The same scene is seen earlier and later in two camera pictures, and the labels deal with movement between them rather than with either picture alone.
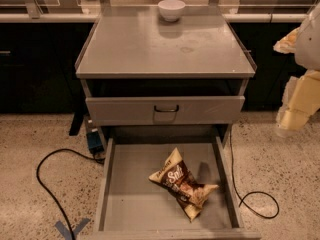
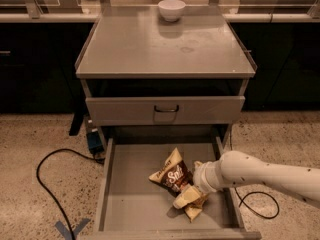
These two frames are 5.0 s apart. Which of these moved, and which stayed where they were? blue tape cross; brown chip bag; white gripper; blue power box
Moved: white gripper
Stayed: blue tape cross; blue power box; brown chip bag
